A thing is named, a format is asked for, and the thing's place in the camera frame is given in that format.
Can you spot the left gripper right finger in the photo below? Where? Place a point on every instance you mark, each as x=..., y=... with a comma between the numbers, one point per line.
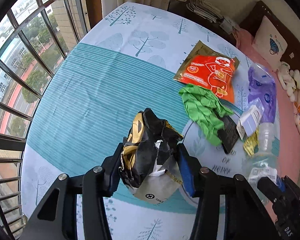
x=189, y=168

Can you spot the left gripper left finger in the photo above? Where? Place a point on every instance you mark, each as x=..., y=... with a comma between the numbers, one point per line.
x=111, y=166

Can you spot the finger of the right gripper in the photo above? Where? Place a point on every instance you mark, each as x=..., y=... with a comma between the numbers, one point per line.
x=268, y=188
x=280, y=183

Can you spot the clear plastic bottle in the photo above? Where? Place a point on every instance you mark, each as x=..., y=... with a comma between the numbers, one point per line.
x=263, y=163

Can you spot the black gold snack bag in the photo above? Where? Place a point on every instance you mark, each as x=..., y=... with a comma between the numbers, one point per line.
x=148, y=164

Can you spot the pink bed sheet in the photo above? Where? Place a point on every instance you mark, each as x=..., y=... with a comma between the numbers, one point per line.
x=289, y=154

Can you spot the black flat packet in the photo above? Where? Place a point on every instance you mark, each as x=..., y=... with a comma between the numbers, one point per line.
x=228, y=135

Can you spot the yellow crumpled paper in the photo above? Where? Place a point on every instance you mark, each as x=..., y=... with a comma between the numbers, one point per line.
x=250, y=143

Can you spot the green crumpled paper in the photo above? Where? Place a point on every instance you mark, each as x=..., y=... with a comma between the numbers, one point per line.
x=205, y=109

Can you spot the pale purple small box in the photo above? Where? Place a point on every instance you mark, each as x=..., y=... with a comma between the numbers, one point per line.
x=250, y=119

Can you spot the purple plastic bag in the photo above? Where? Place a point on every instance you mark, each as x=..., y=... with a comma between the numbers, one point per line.
x=262, y=85

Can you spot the white plush toy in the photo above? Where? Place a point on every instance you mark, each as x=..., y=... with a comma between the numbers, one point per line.
x=289, y=80

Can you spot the orange snack wrapper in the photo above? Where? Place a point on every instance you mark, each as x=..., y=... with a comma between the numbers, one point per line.
x=209, y=69

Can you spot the tree pattern tablecloth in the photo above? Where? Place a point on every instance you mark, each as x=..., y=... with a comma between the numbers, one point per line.
x=124, y=65

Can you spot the dark wooden headboard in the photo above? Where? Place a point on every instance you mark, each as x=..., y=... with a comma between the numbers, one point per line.
x=253, y=21

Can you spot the white embroidered pillow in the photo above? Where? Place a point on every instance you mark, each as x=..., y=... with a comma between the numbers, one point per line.
x=269, y=43

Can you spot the tissue box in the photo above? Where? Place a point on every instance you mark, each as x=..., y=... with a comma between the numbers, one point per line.
x=229, y=25

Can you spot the stack of papers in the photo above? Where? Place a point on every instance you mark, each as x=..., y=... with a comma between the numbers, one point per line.
x=205, y=9

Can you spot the window with black grille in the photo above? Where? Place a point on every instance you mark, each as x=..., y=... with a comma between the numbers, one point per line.
x=36, y=37

